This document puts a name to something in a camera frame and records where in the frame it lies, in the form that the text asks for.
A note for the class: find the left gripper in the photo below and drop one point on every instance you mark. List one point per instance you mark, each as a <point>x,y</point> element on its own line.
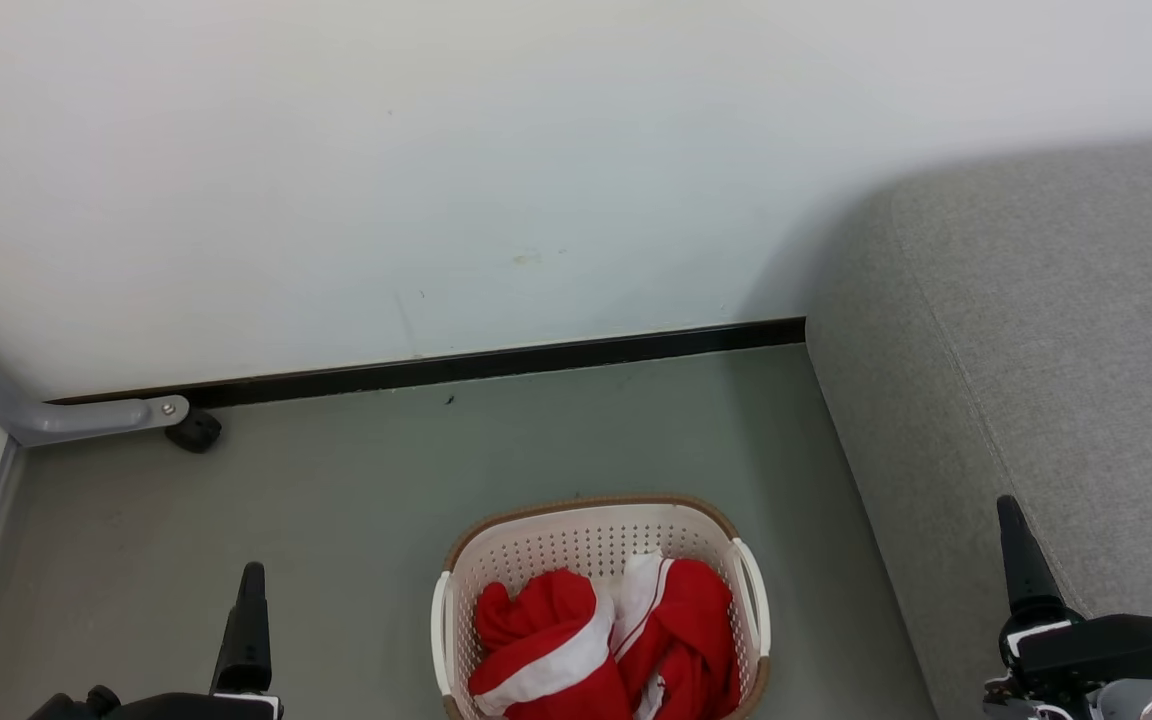
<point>256,707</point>

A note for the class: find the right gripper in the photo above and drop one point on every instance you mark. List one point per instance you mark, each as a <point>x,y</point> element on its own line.
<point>1033,632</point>

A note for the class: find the red garment with white band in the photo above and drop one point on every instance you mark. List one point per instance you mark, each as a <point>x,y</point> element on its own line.
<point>536,610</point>

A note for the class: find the grey fabric sofa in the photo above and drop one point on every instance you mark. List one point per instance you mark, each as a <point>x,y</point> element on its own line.
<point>1036,350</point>

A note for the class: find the black caster wheel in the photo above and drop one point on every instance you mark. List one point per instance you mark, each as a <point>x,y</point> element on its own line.
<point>196,432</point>

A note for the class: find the white perforated laundry basket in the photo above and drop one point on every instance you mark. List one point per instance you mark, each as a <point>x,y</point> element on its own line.
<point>576,540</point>

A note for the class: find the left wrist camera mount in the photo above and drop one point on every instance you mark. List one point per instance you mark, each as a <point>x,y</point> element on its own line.
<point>166,708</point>

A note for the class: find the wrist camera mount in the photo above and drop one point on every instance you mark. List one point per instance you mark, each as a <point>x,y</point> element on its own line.
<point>166,708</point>
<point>1116,645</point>

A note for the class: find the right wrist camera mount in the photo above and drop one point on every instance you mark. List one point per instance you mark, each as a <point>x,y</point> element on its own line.
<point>1116,645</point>

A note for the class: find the grey metal frame leg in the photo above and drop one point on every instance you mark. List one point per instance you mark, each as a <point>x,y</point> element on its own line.
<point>36,420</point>

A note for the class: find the black wall baseboard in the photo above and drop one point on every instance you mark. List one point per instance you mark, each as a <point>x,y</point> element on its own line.
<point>536,358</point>

